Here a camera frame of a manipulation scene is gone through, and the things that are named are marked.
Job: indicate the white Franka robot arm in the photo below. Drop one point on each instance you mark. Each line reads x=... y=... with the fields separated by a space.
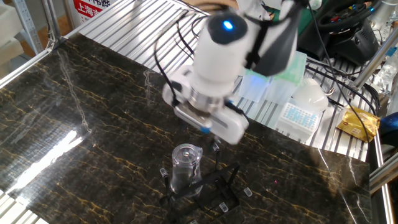
x=224 y=53

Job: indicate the black steering wheel controller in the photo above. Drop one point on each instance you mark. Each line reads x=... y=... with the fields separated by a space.
x=348 y=34

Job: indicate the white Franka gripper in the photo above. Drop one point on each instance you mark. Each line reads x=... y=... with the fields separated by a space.
x=230 y=127

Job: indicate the aluminium frame rail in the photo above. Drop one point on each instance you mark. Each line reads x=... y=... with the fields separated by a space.
x=385 y=172

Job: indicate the red white Chinese sign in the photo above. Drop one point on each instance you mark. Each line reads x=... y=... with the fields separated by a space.
x=87 y=9

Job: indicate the gold foil packet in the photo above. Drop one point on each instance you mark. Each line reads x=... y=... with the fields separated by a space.
x=359 y=123

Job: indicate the clear plastic bag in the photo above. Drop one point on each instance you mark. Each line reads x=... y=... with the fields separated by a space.
x=387 y=74

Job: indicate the brown cardboard sheet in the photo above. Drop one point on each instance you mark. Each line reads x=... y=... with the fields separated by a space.
x=202 y=2

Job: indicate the perforated metal bracket post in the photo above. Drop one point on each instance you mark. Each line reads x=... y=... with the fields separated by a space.
x=28 y=25

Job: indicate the blue round object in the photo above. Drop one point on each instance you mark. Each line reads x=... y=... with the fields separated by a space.
x=390 y=124

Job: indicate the white plastic dome lid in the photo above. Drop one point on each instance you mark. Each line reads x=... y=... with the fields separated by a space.
x=311 y=95

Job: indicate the grey wrist camera blue cap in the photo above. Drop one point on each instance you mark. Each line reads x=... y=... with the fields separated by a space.
x=192 y=119

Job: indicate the white foam box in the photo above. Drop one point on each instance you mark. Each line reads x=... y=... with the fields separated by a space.
x=9 y=28

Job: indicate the white translucent plastic box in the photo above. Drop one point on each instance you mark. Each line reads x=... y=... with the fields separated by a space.
x=297 y=119

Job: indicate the aluminium frame post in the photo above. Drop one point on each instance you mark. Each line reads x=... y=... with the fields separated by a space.
x=373 y=60

